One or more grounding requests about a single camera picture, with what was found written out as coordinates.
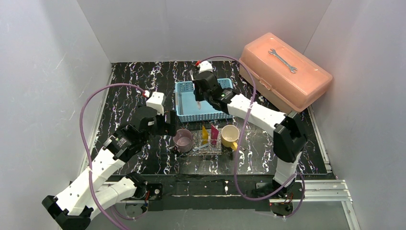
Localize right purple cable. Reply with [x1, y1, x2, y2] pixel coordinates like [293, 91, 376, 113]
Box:
[196, 56, 306, 219]

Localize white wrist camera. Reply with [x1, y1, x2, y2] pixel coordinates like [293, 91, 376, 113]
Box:
[196, 60, 213, 73]
[146, 92, 166, 115]

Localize pink toothpaste tube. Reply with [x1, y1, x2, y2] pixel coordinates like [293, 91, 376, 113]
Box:
[211, 125, 219, 146]

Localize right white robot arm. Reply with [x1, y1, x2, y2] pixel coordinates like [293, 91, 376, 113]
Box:
[192, 70, 308, 201]

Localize purple mug black rim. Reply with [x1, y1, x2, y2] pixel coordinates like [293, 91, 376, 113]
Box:
[173, 129, 193, 153]

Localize white toothbrush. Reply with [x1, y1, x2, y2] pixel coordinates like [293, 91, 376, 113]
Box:
[189, 69, 201, 110]

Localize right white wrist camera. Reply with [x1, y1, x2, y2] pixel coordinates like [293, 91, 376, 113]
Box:
[196, 60, 213, 73]

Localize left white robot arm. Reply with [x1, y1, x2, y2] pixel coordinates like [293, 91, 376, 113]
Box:
[42, 106, 177, 230]

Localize grey toothbrush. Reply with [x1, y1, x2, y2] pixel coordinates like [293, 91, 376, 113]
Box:
[193, 143, 211, 151]

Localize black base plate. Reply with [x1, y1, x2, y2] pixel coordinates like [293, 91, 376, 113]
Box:
[143, 174, 303, 211]

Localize clear glass tray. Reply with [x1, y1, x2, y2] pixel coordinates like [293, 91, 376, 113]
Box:
[188, 128, 233, 156]

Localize pink plastic toolbox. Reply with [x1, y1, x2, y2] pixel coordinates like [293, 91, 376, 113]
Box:
[239, 33, 333, 113]

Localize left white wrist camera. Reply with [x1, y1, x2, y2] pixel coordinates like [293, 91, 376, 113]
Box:
[146, 92, 166, 115]

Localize silver wrench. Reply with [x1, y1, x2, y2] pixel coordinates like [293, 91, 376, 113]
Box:
[268, 48, 297, 73]

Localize blue plastic basket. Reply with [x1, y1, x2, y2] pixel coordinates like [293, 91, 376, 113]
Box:
[174, 81, 233, 123]

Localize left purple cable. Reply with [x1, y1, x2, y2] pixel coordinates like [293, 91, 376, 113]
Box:
[79, 83, 150, 230]

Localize yellow toothpaste tube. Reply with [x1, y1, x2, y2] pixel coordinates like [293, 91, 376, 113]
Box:
[202, 126, 209, 145]

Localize purple cable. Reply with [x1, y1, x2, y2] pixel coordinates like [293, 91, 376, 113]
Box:
[196, 56, 306, 219]
[79, 83, 150, 230]

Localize yellow mug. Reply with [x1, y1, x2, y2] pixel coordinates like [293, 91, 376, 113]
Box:
[220, 125, 239, 150]

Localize aluminium rail frame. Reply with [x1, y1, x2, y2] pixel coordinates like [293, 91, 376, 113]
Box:
[96, 180, 360, 230]

